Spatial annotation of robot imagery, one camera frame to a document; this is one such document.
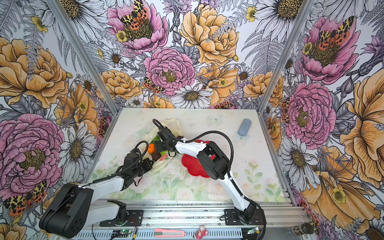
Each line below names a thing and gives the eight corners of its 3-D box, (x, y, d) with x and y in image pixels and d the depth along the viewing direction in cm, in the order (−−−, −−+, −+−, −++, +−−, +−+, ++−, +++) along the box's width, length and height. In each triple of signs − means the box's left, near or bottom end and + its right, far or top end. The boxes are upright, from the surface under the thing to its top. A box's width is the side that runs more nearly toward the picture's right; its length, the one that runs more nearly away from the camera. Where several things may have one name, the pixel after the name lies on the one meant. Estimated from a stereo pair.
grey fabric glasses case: (236, 133, 110) (237, 131, 107) (242, 119, 119) (243, 117, 116) (246, 137, 108) (247, 134, 105) (251, 123, 117) (252, 120, 114)
